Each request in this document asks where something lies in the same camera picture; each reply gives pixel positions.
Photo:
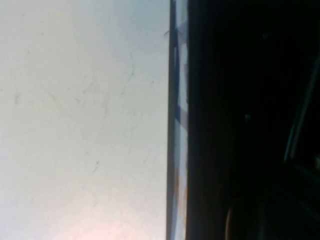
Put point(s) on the black glasses case printed sides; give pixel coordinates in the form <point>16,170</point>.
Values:
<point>212,100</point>

